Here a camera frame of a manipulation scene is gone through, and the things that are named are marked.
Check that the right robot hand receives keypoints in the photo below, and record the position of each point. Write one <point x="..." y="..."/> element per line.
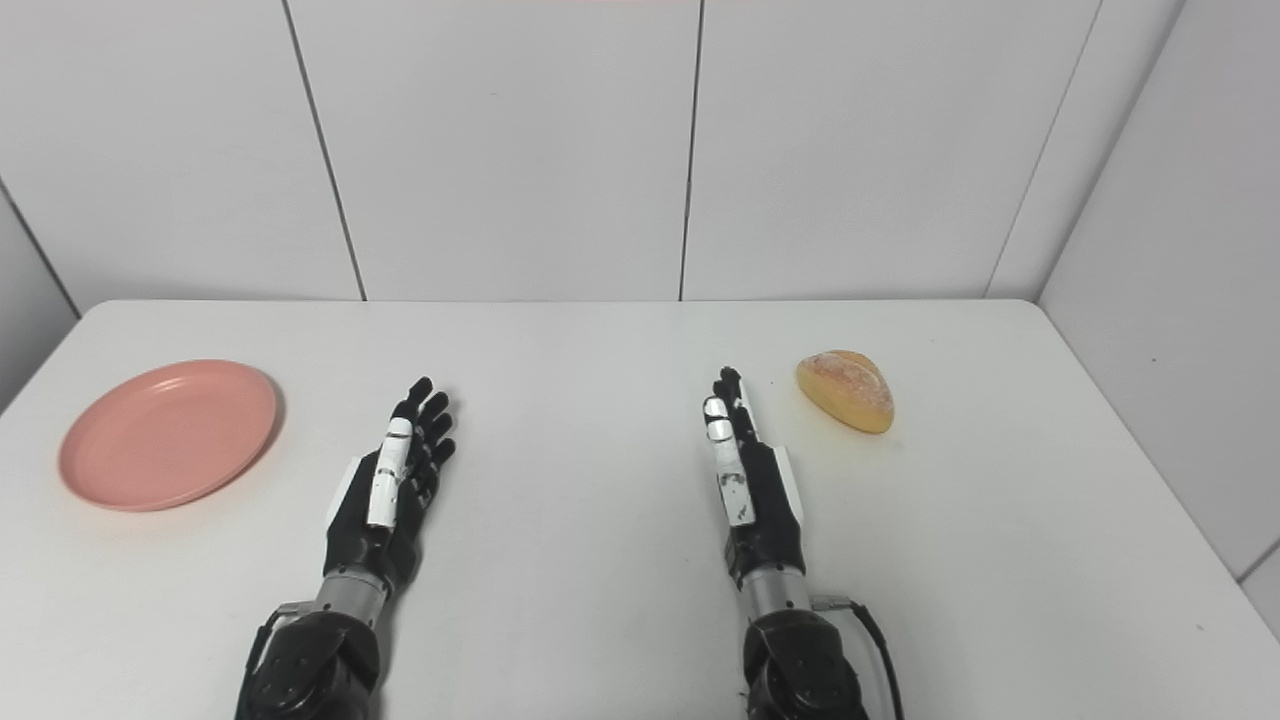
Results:
<point x="755" y="500"/>

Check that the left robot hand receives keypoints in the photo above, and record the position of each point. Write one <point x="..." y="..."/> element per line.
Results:
<point x="385" y="500"/>

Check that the pink plate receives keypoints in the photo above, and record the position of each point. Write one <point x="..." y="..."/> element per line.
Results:
<point x="168" y="434"/>

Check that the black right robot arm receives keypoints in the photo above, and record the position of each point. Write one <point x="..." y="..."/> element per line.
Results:
<point x="800" y="650"/>

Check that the bread roll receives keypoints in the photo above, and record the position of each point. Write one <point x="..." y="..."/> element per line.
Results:
<point x="848" y="390"/>

